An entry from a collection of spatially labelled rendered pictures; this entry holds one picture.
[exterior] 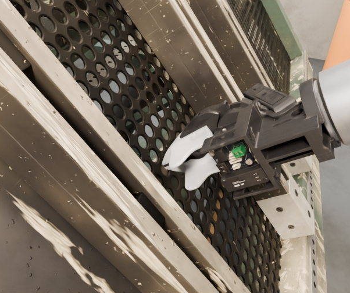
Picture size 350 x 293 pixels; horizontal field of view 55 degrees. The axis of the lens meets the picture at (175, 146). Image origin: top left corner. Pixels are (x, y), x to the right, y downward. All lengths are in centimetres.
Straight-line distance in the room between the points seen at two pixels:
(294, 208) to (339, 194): 161
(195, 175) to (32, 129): 21
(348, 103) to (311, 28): 356
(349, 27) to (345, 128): 298
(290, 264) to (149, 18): 54
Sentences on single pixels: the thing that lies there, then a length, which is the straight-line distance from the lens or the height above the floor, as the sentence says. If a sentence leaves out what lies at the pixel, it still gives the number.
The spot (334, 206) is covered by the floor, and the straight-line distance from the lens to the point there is 223.
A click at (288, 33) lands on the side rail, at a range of 153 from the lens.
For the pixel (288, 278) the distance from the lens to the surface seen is 74.
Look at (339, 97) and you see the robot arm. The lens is 32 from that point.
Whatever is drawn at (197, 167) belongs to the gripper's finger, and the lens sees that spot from 42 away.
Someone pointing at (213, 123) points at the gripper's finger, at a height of 127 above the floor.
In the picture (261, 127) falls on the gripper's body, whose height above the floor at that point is 129.
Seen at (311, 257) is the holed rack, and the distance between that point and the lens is 77.
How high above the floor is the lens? 150
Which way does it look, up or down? 40 degrees down
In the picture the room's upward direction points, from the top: 4 degrees clockwise
